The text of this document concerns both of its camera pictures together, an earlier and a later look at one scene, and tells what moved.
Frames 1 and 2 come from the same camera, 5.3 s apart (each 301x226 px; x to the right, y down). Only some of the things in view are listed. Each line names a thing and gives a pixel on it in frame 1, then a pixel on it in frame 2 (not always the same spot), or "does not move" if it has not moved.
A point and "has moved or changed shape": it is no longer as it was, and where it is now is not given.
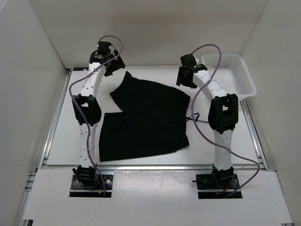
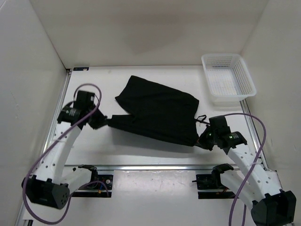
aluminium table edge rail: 41,168 does not move
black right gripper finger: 180,76 -> 204,141
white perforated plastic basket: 233,76 does not move
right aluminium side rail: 259,150 does not move
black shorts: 153,120 has moved or changed shape
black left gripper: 118,64 -> 100,122
